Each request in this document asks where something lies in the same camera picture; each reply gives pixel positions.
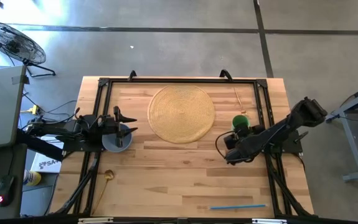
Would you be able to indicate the blue-grey bowl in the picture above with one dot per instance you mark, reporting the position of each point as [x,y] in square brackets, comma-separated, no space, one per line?
[110,146]

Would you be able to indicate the blue straw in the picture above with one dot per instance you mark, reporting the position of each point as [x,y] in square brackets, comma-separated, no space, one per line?
[238,206]

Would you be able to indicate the white cardboard box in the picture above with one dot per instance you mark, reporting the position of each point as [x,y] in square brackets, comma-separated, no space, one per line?
[46,163]

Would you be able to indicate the gold fork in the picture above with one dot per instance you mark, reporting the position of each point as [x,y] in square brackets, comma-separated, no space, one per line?
[238,99]

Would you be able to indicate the silver metal bracket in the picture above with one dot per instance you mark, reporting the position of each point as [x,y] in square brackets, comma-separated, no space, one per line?
[269,221]
[96,220]

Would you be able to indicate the gold spoon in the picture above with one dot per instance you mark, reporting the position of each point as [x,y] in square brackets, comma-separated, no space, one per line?
[109,175]

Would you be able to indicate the grey metal table frame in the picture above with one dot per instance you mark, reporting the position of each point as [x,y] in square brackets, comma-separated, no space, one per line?
[350,137]

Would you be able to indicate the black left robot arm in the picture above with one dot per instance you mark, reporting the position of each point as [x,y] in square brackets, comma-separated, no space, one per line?
[57,127]

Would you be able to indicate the black floor fan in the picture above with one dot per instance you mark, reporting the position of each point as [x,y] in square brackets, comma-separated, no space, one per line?
[10,42]

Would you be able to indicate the yellow bottle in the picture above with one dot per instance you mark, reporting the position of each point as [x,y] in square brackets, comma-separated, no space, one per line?
[33,178]

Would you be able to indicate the green plastic cup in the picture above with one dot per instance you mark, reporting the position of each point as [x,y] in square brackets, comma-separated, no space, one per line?
[240,119]

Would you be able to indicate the yellow power plug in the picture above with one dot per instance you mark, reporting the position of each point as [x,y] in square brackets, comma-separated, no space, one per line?
[35,109]

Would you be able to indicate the black computer mouse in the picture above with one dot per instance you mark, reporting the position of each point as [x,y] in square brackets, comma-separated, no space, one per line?
[4,190]

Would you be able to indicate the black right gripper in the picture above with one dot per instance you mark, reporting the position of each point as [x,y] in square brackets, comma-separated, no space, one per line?
[244,137]

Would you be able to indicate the black diagonal beam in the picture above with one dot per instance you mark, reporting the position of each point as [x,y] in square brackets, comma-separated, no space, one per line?
[38,144]

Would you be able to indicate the round woven straw placemat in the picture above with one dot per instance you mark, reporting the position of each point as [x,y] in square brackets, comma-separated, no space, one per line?
[181,113]

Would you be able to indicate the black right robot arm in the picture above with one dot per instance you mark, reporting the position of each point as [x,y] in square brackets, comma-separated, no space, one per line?
[290,123]

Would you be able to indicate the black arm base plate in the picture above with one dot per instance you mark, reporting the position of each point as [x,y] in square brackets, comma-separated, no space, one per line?
[79,147]
[292,144]

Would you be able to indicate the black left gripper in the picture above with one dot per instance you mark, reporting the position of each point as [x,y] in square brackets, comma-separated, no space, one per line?
[108,126]

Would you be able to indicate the black aluminium table frame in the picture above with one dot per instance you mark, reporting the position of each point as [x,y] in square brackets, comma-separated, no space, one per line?
[181,80]

